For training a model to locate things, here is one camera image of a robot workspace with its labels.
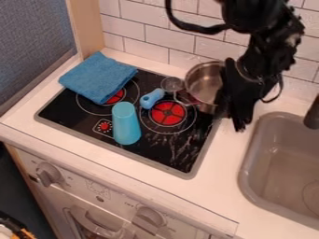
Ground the toy sink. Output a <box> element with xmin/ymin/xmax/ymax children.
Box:
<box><xmin>236</xmin><ymin>111</ymin><xmax>319</xmax><ymax>231</ymax></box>

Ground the silver pot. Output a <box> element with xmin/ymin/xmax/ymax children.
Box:
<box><xmin>183</xmin><ymin>60</ymin><xmax>229</xmax><ymax>115</ymax></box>

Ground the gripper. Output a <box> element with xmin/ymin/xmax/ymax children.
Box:
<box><xmin>213</xmin><ymin>56</ymin><xmax>284</xmax><ymax>133</ymax></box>

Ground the blue handled strainer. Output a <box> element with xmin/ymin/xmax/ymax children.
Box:
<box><xmin>138</xmin><ymin>76</ymin><xmax>187</xmax><ymax>110</ymax></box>

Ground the blue cup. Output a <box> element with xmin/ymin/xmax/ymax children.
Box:
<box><xmin>109</xmin><ymin>101</ymin><xmax>144</xmax><ymax>146</ymax></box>

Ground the blue cloth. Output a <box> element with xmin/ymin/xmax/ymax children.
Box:
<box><xmin>57</xmin><ymin>50</ymin><xmax>140</xmax><ymax>105</ymax></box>

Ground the toy stove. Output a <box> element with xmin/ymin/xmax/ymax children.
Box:
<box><xmin>34</xmin><ymin>63</ymin><xmax>222</xmax><ymax>181</ymax></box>

